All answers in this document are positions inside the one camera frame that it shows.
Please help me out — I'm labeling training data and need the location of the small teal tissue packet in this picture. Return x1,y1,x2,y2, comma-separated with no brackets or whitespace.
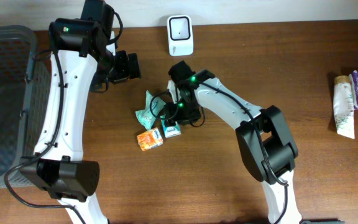
161,120,181,138

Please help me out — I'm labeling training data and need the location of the teal toilet tissue pack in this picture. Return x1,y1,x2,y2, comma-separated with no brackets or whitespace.
135,91,166,130

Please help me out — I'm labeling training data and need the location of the orange tissue packet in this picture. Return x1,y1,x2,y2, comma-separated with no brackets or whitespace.
137,128,163,151

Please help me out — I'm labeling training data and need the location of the white tube with gold cap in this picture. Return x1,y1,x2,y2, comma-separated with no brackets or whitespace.
333,76,355,139

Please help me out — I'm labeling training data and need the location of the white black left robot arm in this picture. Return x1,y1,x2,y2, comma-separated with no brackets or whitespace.
19,1,140,223

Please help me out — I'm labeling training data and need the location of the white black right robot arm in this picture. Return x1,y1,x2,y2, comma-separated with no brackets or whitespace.
164,61,302,223

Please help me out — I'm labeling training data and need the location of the white barcode scanner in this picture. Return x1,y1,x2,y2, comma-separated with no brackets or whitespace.
167,15,194,57

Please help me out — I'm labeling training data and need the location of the grey plastic mesh basket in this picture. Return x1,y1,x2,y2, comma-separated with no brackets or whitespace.
0,26,51,189

